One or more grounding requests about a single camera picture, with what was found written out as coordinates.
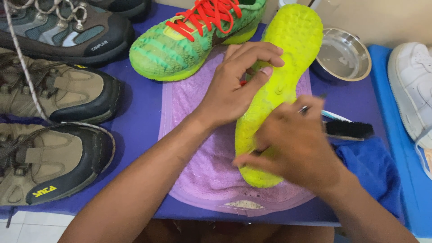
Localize purple table cover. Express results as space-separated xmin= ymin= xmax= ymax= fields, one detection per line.
xmin=0 ymin=3 xmax=405 ymax=227

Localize person's left hand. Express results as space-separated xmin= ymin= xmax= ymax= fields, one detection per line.
xmin=194 ymin=41 xmax=286 ymax=130

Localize dark shoe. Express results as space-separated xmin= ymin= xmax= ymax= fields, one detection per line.
xmin=86 ymin=0 xmax=152 ymax=19

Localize person's legs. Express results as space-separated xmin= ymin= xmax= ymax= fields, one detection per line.
xmin=133 ymin=219 xmax=335 ymax=243

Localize tan and black hiking shoe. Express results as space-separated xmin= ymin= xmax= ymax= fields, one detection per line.
xmin=0 ymin=47 xmax=121 ymax=124
xmin=0 ymin=121 xmax=116 ymax=206

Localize grey and brown hiking shoe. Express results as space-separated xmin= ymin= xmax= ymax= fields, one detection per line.
xmin=0 ymin=0 xmax=135 ymax=66

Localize person's right hand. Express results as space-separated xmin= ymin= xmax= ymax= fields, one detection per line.
xmin=233 ymin=94 xmax=345 ymax=197

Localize green shoe with yellow sole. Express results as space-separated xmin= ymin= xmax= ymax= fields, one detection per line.
xmin=234 ymin=3 xmax=324 ymax=188

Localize white and blue toothbrush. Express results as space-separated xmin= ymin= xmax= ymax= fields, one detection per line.
xmin=320 ymin=110 xmax=352 ymax=123

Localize green shoe with red laces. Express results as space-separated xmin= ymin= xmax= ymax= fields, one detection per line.
xmin=129 ymin=0 xmax=267 ymax=82

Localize steel bowl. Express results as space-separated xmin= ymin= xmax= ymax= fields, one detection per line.
xmin=310 ymin=28 xmax=372 ymax=83

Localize white speckled shoelace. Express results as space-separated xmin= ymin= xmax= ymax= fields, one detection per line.
xmin=2 ymin=0 xmax=48 ymax=121

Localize blue cloth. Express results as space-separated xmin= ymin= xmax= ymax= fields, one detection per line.
xmin=332 ymin=137 xmax=404 ymax=220

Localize black bristle brush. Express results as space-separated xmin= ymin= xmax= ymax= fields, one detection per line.
xmin=322 ymin=120 xmax=375 ymax=141

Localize purple towel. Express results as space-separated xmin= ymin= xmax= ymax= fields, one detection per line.
xmin=158 ymin=45 xmax=316 ymax=217

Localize white sneaker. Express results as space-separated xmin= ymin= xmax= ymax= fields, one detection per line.
xmin=387 ymin=42 xmax=432 ymax=180

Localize small thin cleaning tool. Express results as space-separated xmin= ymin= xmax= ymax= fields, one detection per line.
xmin=298 ymin=94 xmax=327 ymax=114

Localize blue mat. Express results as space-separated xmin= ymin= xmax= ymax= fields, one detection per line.
xmin=368 ymin=44 xmax=432 ymax=238

